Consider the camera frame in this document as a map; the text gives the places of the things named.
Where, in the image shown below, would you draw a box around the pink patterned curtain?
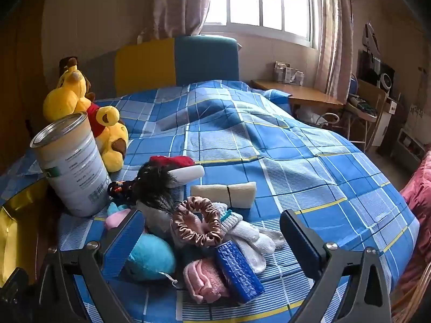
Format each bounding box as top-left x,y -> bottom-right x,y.
153,0 -> 230,39
315,0 -> 354,101

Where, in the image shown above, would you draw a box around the red white plush hat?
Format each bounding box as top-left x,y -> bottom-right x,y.
150,155 -> 205,189

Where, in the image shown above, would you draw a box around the colour-block padded headboard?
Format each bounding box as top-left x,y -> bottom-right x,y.
77,34 -> 240,98

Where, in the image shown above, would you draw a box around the window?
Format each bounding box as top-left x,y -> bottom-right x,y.
202,0 -> 324,49

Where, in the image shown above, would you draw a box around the gold tray surface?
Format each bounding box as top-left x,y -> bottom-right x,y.
0,178 -> 51,286

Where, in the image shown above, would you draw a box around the brown satin scrunchie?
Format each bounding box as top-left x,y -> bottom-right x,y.
172,197 -> 223,246

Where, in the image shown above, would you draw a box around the beige gauze roll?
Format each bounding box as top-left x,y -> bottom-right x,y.
190,182 -> 257,208

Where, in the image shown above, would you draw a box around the black wig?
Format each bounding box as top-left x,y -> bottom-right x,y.
108,161 -> 184,209

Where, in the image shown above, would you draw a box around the blue textured pouch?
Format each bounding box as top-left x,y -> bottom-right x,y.
214,240 -> 265,303

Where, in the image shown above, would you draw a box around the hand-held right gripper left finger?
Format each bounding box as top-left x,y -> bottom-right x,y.
35,209 -> 146,323

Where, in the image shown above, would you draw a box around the blue plaid blanket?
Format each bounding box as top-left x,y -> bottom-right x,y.
0,79 -> 421,323

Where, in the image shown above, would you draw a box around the small pink teal plush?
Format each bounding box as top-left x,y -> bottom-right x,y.
104,203 -> 133,231

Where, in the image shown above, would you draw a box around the wooden folding chair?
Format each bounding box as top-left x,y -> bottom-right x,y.
347,77 -> 388,152

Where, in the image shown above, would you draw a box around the white knit socks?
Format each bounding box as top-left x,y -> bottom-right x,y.
215,203 -> 280,275

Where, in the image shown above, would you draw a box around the white metal can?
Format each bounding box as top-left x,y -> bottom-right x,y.
30,112 -> 112,217

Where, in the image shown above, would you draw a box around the white cabinet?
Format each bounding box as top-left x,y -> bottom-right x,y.
370,94 -> 402,147

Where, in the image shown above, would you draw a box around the wooden desk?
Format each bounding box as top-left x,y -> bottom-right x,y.
251,79 -> 346,115

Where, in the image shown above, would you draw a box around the wooden wardrobe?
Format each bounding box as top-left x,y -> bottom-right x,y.
0,0 -> 48,175

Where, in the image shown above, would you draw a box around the round basket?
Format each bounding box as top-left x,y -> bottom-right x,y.
315,113 -> 340,128

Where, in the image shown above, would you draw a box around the yellow plush bear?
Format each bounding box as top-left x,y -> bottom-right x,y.
43,64 -> 129,172

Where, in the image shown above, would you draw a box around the pink towel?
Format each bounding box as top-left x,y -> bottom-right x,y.
183,257 -> 230,304

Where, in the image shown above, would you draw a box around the pink quilt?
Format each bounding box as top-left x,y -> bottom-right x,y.
399,151 -> 431,293

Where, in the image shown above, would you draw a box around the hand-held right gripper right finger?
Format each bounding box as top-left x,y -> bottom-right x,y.
279,209 -> 393,323

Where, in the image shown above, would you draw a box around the small white fan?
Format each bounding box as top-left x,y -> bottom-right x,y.
379,65 -> 396,90

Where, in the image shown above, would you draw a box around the wicker chair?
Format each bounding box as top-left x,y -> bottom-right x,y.
391,262 -> 431,323

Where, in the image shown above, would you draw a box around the grey cloth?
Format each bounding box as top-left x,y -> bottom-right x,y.
136,200 -> 176,243

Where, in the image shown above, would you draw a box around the teal plush toy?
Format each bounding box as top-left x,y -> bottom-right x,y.
126,234 -> 177,281

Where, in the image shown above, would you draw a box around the clear storage boxes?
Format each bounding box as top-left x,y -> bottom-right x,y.
273,61 -> 305,86

